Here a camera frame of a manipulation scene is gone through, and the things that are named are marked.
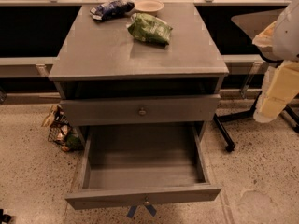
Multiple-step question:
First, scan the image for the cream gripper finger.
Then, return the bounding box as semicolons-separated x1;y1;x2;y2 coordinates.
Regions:
253;66;285;123
266;61;299;102

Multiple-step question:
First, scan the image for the blue chip bag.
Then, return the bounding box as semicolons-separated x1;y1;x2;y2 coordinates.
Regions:
90;0;135;21

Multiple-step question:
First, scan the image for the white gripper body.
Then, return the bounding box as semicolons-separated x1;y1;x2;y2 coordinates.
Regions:
252;21;279;62

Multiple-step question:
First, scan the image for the green jalapeno chip bag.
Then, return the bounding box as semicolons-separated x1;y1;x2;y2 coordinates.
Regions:
127;13;173;46

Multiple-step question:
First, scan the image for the white shallow bowl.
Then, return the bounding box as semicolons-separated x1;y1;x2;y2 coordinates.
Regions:
135;0;164;16

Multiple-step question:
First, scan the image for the grey wooden drawer cabinet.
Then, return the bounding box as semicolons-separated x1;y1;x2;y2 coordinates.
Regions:
50;3;228;143

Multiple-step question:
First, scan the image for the closed grey top drawer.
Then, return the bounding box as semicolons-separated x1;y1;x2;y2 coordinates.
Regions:
61;94;220;127

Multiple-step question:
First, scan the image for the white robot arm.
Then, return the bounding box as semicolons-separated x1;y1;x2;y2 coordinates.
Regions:
252;0;299;123

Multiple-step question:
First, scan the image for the wire basket of snacks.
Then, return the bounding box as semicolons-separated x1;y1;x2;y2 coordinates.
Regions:
42;105;84;152

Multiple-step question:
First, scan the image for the open grey middle drawer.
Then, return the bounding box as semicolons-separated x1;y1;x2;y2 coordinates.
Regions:
65;123;221;210

